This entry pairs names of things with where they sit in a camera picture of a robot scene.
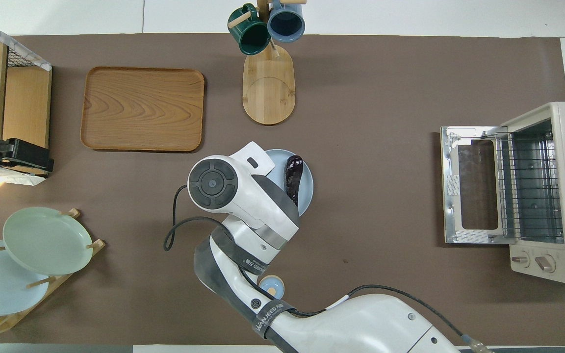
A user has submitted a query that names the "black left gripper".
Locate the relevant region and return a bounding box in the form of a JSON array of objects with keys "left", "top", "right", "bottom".
[{"left": 0, "top": 138, "right": 54, "bottom": 174}]

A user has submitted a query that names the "dark purple eggplant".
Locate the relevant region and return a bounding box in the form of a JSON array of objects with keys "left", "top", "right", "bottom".
[{"left": 284, "top": 155, "right": 304, "bottom": 207}]

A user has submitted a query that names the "light blue ribbed plate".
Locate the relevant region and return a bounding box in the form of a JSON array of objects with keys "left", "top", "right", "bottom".
[{"left": 262, "top": 149, "right": 314, "bottom": 217}]

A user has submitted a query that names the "glass oven door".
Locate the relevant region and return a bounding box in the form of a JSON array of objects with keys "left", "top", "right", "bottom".
[{"left": 440, "top": 126, "right": 516, "bottom": 244}]

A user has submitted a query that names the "pale green plate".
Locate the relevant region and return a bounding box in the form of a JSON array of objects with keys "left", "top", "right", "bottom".
[{"left": 2, "top": 206, "right": 94, "bottom": 276}]

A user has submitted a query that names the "wooden plate rack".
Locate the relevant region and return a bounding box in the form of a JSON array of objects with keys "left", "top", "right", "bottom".
[{"left": 0, "top": 208, "right": 105, "bottom": 336}]

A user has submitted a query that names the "rectangular wooden tray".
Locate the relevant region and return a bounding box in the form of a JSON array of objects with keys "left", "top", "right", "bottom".
[{"left": 80, "top": 66, "right": 205, "bottom": 152}]

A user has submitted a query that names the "wooden mug tree stand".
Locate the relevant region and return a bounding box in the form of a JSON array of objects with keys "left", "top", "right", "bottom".
[{"left": 242, "top": 0, "right": 308, "bottom": 126}]

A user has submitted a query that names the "dark green mug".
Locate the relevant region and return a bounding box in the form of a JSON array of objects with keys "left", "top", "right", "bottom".
[{"left": 227, "top": 3, "right": 271, "bottom": 55}]

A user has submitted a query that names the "grey blue mug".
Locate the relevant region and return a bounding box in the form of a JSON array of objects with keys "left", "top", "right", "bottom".
[{"left": 267, "top": 0, "right": 306, "bottom": 43}]

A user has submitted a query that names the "large brown table mat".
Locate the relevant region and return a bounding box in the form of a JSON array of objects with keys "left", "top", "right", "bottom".
[{"left": 0, "top": 33, "right": 565, "bottom": 346}]

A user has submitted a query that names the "wooden shelf with wire mesh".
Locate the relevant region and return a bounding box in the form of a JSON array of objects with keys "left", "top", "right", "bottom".
[{"left": 0, "top": 12, "right": 52, "bottom": 186}]

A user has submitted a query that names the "wire oven rack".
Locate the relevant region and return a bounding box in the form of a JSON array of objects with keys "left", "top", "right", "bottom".
[{"left": 496, "top": 131, "right": 565, "bottom": 242}]

